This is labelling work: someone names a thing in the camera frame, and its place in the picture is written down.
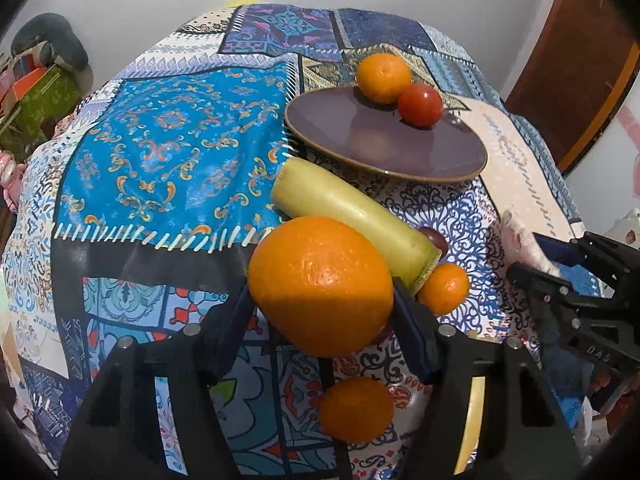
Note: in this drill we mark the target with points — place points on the red tomato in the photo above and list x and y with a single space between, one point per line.
421 106

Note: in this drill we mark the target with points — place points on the white patterned cloth strip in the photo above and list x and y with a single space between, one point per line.
520 170

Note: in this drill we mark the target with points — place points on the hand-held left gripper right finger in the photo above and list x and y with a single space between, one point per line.
413 331

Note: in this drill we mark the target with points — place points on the blue patterned tablecloth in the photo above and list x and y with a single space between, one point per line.
165 160

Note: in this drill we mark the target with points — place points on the purple plate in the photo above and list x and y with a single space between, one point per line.
385 145

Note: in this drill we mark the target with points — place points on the dark green cushion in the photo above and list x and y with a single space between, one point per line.
52 40

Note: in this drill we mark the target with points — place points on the medium orange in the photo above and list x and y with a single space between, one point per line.
382 76

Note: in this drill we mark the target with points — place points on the pale green cucumber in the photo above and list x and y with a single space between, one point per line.
340 210

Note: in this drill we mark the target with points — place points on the yellow object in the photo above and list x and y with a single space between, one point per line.
476 417

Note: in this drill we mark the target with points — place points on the small tangerine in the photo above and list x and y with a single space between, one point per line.
446 290
356 410

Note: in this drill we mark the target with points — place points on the large orange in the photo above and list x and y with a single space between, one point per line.
320 285

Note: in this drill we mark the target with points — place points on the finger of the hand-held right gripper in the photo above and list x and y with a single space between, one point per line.
540 282
555 250

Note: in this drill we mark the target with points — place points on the dark purple plum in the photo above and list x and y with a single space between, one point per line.
436 241

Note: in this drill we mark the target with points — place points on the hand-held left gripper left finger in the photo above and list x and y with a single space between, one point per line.
234 321

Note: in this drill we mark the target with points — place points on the green patterned fabric bundle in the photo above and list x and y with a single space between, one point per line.
37 105

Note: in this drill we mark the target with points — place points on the pink toy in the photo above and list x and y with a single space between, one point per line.
7 180

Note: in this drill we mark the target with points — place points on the brown wooden door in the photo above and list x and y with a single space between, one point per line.
575 60

